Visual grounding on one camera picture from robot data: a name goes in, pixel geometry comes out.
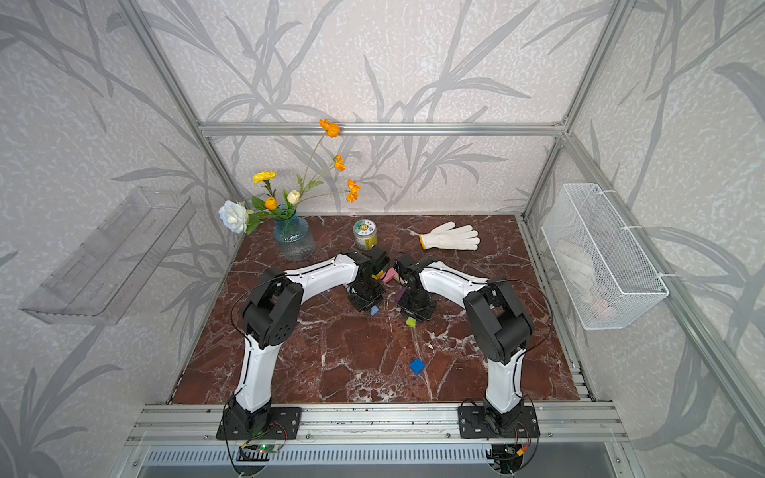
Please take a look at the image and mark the pink rectangular block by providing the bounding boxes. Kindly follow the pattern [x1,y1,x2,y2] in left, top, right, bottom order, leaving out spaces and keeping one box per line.
[382,268,398,284]

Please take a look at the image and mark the dark blue cube block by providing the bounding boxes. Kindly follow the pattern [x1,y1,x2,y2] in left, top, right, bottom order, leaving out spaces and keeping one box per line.
[410,358,426,374]

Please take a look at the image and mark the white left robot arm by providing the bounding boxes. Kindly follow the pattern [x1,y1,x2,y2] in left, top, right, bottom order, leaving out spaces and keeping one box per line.
[229,246,390,426]

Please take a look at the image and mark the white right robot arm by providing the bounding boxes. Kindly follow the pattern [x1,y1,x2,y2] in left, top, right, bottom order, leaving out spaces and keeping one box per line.
[394,255,534,436]

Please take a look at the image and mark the sunflower seed tin can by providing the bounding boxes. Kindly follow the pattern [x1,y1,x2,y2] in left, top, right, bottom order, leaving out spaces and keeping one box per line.
[353,219,378,250]

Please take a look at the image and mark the white cotton glove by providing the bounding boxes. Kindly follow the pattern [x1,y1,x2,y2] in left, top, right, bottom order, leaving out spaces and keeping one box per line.
[418,222,480,251]

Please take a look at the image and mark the blue glass vase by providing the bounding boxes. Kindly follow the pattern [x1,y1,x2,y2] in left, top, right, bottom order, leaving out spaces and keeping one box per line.
[274,213,316,261]

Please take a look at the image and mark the artificial flower bouquet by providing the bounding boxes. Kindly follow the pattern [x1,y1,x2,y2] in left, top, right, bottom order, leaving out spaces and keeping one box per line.
[217,118,363,235]

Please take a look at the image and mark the white items in basket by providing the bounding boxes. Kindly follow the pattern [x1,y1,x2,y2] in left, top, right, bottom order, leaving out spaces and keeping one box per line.
[555,239,617,320]

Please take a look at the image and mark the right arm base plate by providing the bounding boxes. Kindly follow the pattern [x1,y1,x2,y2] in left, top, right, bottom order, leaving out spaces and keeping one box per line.
[457,402,540,439]

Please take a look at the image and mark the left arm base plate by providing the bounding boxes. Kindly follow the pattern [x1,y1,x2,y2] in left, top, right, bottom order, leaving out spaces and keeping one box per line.
[215,404,303,441]

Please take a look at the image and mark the aluminium front rail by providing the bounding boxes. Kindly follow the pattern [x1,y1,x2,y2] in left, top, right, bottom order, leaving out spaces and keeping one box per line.
[126,402,629,446]

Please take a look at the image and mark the white wire basket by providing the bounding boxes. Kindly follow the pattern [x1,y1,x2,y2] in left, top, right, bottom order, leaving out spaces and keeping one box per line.
[542,183,669,331]

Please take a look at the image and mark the clear acrylic wall shelf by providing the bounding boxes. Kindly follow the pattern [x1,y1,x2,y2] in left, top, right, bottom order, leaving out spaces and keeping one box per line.
[20,186,196,326]

